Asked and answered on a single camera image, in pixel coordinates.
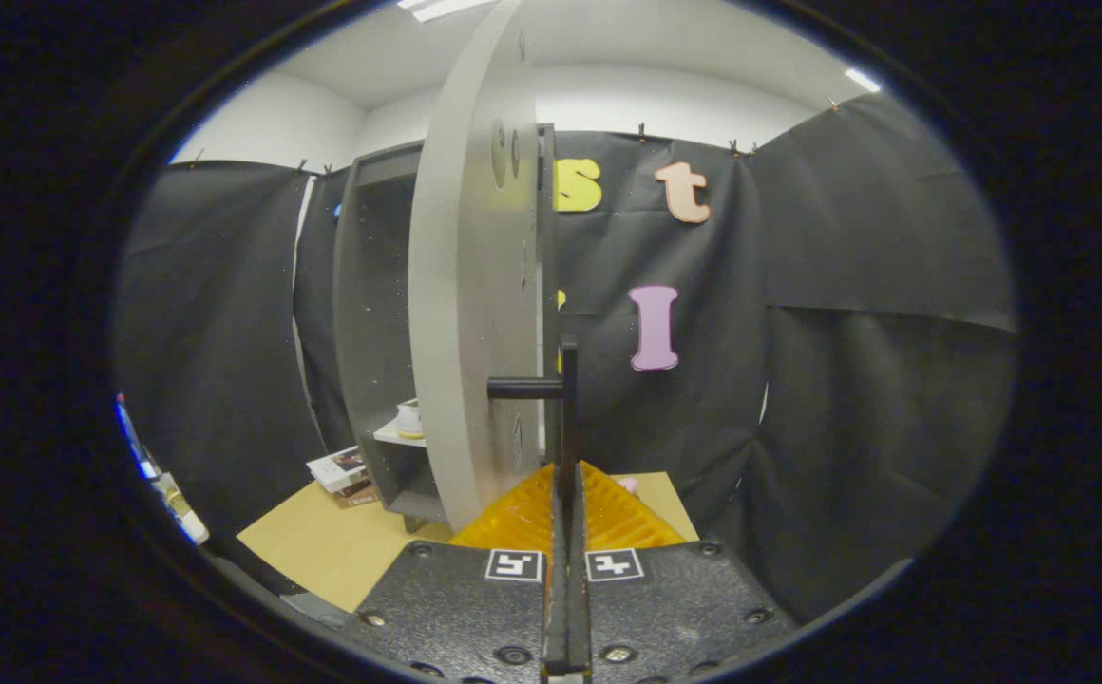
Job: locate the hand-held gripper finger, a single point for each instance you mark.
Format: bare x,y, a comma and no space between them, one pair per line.
578,589
559,589

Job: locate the white shoe with yellow sole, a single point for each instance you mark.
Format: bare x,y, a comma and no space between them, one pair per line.
408,418

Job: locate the black backdrop cloth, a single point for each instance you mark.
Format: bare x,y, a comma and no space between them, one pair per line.
845,380

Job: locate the brown book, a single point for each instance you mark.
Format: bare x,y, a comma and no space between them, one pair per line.
359,496

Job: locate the short ceiling light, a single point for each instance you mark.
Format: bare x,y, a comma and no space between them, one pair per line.
863,80

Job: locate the grey shoe cabinet door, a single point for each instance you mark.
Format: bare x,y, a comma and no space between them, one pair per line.
465,285

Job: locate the long ceiling light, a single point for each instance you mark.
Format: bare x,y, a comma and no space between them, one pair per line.
446,8

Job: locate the blue and white clutter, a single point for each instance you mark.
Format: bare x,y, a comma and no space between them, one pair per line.
185,518

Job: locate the pink and green plush toy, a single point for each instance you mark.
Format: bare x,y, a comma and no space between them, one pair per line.
629,485

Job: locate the dark grey shoe cabinet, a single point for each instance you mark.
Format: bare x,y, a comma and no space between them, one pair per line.
370,285

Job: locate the white book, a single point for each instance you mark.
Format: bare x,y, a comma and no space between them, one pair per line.
334,467

